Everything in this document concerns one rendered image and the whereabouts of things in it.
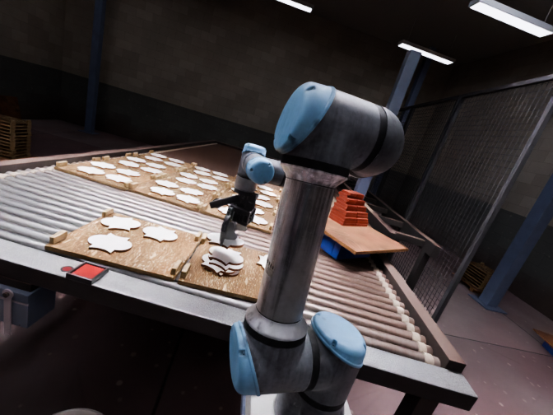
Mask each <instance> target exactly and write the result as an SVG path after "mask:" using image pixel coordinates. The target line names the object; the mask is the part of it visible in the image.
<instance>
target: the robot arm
mask: <svg viewBox="0 0 553 415"><path fill-rule="evenodd" d="M274 138H275V139H274V147H275V149H276V150H277V151H278V152H279V153H281V154H282V156H281V161H277V160H273V159H270V158H266V157H265V155H266V149H265V148H264V147H260V146H258V145H255V144H252V143H246V144H245V145H244V150H243V151H242V156H241V159H240V163H239V169H238V173H237V175H236V179H235V187H234V191H235V192H236V193H237V194H236V195H232V196H229V197H226V198H215V199H213V200H212V201H211V202H209V204H210V208H220V207H221V206H224V205H227V204H229V205H230V206H229V207H228V209H227V212H226V215H225V218H224V221H223V223H222V227H221V233H220V239H219V241H220V246H222V244H223V242H224V239H227V240H236V239H237V236H238V235H237V234H236V233H235V232H236V231H247V227H246V226H247V225H248V224H249V223H251V222H252V221H253V219H254V215H255V212H256V209H257V208H256V207H255V203H256V200H257V198H258V196H259V194H257V193H255V192H254V191H255V190H256V188H257V184H274V185H279V186H283V187H284V189H283V192H282V196H281V202H280V206H279V209H278V213H277V217H276V223H275V227H274V231H273V234H272V241H271V244H270V248H269V251H268V256H267V262H266V265H265V269H264V273H263V279H262V283H261V286H260V290H259V293H258V300H257V303H255V304H253V305H251V306H250V307H249V308H248V309H247V310H246V313H245V317H244V322H241V321H240V320H239V321H238V322H234V323H233V324H232V326H231V330H230V373H231V378H232V382H233V385H234V387H235V390H236V391H237V392H238V393H239V394H241V395H257V396H258V397H259V396H260V395H261V394H277V395H276V399H275V403H274V411H275V415H345V402H346V399H347V397H348V395H349V393H350V391H351V387H352V385H353V384H354V382H355V379H356V377H357V374H358V372H359V370H360V368H361V367H362V366H363V360H364V358H365V354H366V344H365V340H364V338H363V337H362V335H361V334H360V332H359V331H358V330H357V329H356V327H354V326H353V325H352V324H351V323H350V322H348V321H347V320H345V319H343V318H342V317H341V316H339V315H336V314H333V313H331V312H327V311H320V312H318V313H316V314H315V315H314V316H313V317H312V319H311V323H310V324H307V322H306V321H305V319H304V317H303V313H304V307H305V303H306V301H307V297H308V294H309V288H310V284H311V282H312V278H313V275H314V269H315V265H316V263H317V259H318V253H319V250H320V246H321V244H322V240H323V234H324V231H325V227H326V225H327V221H328V215H329V212H330V208H331V206H332V200H333V196H334V193H335V189H336V187H337V186H338V185H340V184H342V183H343V182H345V181H347V180H348V176H353V177H355V178H366V177H370V176H374V175H379V174H381V173H383V172H385V171H387V170H388V169H390V168H391V167H392V166H393V165H394V164H395V163H396V162H397V160H398V159H399V157H400V156H401V154H402V150H403V148H404V142H405V137H404V131H403V127H402V124H401V122H400V121H399V119H398V118H397V116H396V115H395V114H394V113H393V112H392V111H390V110H388V109H387V108H385V107H383V106H381V105H376V104H373V103H371V102H368V101H367V100H362V99H361V98H358V97H355V96H352V95H349V94H347V93H345V92H343V91H339V90H337V89H336V88H335V87H333V86H325V85H322V84H319V83H317V82H306V83H305V84H303V85H301V86H299V87H298V88H297V89H296V90H295V92H294V93H293V94H292V95H291V97H290V99H289V100H288V101H287V103H286V105H285V107H284V109H283V111H282V113H281V116H280V118H279V120H278V123H277V126H276V131H275V135H274Z"/></svg>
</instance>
